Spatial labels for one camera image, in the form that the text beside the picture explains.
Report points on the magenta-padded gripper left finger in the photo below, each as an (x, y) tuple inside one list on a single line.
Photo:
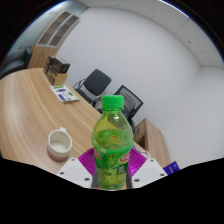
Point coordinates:
[(73, 171)]

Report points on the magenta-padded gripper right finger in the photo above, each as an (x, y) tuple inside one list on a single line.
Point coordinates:
[(148, 171)]

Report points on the green drink bottle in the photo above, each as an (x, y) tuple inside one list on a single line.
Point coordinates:
[(111, 146)]

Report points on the purple package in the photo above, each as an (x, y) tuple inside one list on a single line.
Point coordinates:
[(171, 167)]

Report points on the white and brown cup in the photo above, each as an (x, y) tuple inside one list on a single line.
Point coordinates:
[(59, 145)]

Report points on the wooden side desk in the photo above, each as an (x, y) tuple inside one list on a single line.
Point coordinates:
[(153, 140)]

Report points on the grey mesh office chair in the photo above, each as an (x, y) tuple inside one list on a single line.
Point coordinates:
[(131, 101)]

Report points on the white and green leaflet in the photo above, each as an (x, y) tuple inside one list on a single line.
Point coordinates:
[(65, 94)]

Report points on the black office chair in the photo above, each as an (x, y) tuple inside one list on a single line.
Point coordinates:
[(96, 81)]

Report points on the brown cardboard box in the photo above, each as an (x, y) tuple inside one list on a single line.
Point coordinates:
[(57, 78)]

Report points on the black box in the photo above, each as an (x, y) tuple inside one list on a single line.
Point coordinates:
[(60, 64)]

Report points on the wooden shelf cabinet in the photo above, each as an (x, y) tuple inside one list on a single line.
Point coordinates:
[(43, 55)]

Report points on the black armchair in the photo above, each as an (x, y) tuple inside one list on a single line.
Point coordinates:
[(13, 63)]

